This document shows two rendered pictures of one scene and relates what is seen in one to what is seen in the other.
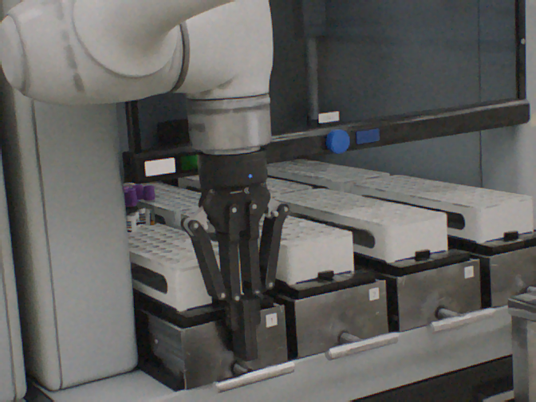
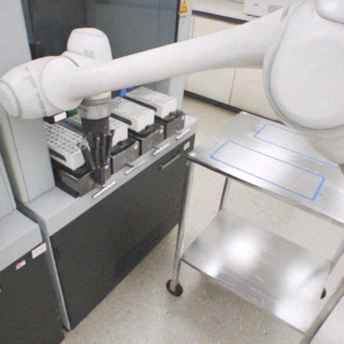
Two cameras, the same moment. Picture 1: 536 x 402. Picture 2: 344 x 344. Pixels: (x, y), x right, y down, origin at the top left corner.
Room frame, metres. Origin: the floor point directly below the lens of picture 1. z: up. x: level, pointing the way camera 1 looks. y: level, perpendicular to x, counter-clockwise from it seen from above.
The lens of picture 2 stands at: (0.34, 0.19, 1.40)
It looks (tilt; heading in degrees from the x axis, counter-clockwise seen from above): 37 degrees down; 332
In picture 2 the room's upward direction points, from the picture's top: 5 degrees clockwise
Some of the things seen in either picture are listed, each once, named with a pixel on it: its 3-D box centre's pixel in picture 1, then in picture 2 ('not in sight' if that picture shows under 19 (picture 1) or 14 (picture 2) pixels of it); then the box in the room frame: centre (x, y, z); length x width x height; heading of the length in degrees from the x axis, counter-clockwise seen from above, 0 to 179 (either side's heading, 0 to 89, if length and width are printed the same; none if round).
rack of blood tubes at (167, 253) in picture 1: (162, 265); (54, 141); (1.30, 0.13, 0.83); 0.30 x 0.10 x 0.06; 30
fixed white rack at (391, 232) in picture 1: (352, 226); (117, 110); (1.46, -0.13, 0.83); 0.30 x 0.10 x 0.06; 30
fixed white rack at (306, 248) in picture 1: (261, 244); (87, 124); (1.38, 0.00, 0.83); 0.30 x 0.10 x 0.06; 30
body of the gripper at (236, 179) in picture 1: (234, 190); (96, 129); (1.12, 0.03, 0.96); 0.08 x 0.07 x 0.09; 120
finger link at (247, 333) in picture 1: (241, 328); (98, 175); (1.12, 0.03, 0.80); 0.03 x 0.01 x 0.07; 30
